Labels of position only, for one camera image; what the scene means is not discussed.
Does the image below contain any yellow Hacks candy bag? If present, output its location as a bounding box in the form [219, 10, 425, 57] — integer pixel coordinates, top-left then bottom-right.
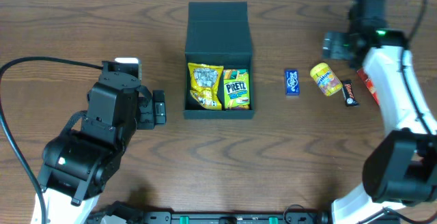
[188, 63, 224, 110]

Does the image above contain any left black cable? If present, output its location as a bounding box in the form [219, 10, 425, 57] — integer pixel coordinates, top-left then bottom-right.
[0, 56, 104, 224]

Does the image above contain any red Hello Panda box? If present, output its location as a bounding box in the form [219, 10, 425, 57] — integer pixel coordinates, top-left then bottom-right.
[356, 68, 380, 104]

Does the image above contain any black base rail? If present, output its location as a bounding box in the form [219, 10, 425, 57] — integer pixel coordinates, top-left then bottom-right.
[85, 201, 402, 224]

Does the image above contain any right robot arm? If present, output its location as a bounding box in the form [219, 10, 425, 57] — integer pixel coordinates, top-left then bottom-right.
[323, 0, 436, 223]

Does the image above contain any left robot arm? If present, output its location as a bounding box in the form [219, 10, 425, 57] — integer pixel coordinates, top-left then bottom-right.
[31, 57, 167, 223]

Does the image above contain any green Pretz snack box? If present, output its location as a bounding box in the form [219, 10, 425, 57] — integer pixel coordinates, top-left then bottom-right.
[223, 69, 250, 110]

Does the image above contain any blue Eclipse mint tin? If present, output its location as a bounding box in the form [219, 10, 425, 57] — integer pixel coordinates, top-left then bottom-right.
[284, 70, 300, 96]

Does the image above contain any black Mars chocolate bar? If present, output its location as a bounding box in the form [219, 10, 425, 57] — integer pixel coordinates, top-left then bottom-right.
[341, 79, 359, 107]

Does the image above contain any yellow Mentos gum bottle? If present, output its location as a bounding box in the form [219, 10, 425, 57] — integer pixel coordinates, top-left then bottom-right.
[310, 62, 342, 96]

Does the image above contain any black gift box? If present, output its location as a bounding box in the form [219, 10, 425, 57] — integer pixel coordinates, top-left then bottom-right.
[184, 2, 255, 120]

